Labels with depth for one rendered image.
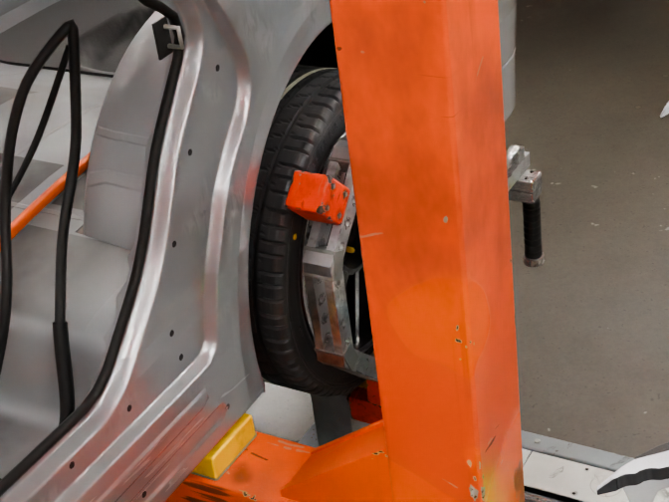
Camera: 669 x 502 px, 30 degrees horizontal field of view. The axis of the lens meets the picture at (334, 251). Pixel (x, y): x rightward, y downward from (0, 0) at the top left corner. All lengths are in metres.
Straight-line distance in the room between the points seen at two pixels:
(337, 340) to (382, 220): 0.67
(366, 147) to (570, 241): 2.48
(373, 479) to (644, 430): 1.40
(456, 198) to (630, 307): 2.19
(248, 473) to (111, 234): 0.49
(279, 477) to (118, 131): 0.68
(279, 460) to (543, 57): 3.41
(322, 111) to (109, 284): 0.51
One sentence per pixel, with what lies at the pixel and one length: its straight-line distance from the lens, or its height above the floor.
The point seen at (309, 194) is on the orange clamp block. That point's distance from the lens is 2.19.
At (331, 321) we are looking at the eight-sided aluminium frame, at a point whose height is 0.84.
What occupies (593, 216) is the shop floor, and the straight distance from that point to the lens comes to 4.21.
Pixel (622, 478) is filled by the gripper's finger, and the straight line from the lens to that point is 1.36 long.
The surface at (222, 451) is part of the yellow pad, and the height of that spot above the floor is 0.72.
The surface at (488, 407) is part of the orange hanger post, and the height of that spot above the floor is 0.97.
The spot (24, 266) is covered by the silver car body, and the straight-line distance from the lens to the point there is 2.32.
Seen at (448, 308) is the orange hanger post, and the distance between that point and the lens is 1.72.
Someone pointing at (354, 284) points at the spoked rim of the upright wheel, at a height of 0.75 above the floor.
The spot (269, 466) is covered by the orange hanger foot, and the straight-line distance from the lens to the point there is 2.26.
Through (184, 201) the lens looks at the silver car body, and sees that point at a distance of 2.03.
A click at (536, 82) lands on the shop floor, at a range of 5.18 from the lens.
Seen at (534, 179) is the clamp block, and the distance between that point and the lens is 2.48.
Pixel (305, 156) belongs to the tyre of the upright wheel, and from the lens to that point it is 2.27.
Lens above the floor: 2.14
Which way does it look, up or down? 31 degrees down
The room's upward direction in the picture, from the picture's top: 8 degrees counter-clockwise
